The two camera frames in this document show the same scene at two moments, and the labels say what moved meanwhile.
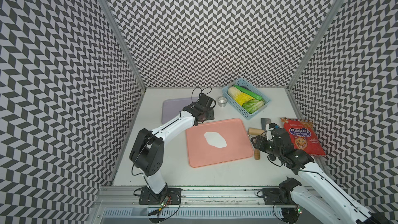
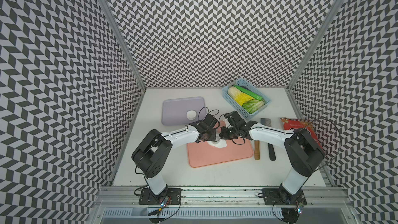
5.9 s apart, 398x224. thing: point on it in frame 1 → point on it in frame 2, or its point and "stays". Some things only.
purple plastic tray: x=171 y=108 stays
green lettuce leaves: x=253 y=106 stays
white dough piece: x=214 y=138 stays
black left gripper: x=211 y=112 → x=213 y=138
